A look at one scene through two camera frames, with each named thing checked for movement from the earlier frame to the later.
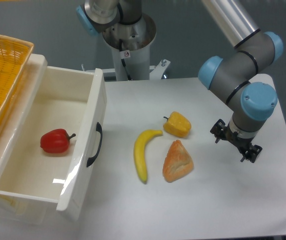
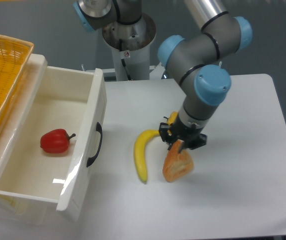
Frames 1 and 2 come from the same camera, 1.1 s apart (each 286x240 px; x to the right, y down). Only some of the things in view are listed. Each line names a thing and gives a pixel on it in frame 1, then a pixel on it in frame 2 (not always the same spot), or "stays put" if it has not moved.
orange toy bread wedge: x=177 y=162 stays put
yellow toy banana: x=139 y=154 stays put
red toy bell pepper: x=56 y=141 stays put
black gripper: x=220 y=131 → x=189 y=135
